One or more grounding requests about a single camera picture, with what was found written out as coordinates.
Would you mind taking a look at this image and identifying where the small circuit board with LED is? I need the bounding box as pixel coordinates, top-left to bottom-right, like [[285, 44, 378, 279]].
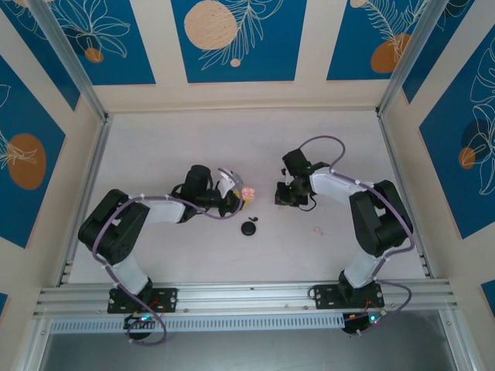
[[123, 313, 160, 329], [343, 311, 387, 335]]

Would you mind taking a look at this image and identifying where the grey sheet metal panel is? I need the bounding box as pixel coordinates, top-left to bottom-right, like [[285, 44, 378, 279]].
[[38, 332, 459, 371]]

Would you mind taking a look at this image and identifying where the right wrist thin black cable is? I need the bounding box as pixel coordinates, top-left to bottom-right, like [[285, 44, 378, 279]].
[[298, 192, 318, 213]]

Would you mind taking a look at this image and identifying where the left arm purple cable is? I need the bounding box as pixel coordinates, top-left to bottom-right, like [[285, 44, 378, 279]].
[[92, 166, 243, 345]]

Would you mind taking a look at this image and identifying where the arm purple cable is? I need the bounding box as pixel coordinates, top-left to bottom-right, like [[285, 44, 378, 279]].
[[299, 134, 417, 337], [92, 166, 243, 345]]

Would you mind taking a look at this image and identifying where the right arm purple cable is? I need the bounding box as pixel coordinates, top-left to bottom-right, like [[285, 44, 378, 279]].
[[299, 134, 417, 337]]

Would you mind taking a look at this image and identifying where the wide aluminium mounting rail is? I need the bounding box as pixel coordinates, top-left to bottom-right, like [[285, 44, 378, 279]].
[[32, 278, 460, 318]]

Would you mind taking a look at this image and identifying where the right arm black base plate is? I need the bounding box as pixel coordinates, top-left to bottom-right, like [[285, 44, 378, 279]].
[[309, 284, 386, 310]]

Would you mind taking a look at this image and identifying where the aluminium table side rail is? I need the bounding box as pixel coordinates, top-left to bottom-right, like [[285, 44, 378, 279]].
[[377, 110, 434, 279], [56, 114, 114, 288]]

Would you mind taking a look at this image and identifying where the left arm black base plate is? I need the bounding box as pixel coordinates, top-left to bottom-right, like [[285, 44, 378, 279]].
[[107, 287, 179, 314]]

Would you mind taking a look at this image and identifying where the white slotted cable duct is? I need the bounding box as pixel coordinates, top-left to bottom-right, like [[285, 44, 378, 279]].
[[49, 313, 347, 335]]

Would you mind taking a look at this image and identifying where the aluminium corner post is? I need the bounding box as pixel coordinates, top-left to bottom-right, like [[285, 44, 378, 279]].
[[29, 0, 110, 123], [376, 0, 445, 117]]

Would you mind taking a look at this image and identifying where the aluminium frame bar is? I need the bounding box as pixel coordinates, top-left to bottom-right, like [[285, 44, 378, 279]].
[[15, 315, 53, 371], [439, 308, 480, 371]]

